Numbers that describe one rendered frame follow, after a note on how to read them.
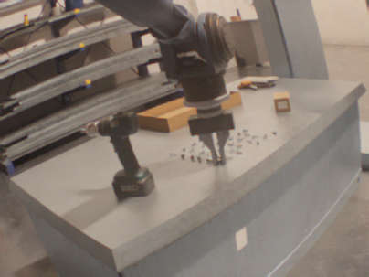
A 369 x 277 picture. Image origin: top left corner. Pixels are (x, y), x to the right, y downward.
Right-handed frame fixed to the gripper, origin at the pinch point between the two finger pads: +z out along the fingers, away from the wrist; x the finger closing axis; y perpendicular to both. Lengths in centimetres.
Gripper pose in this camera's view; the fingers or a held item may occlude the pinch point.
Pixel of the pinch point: (218, 156)
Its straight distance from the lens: 127.4
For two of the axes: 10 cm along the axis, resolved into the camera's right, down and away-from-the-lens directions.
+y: -1.4, 3.1, -9.4
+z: 2.1, 9.4, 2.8
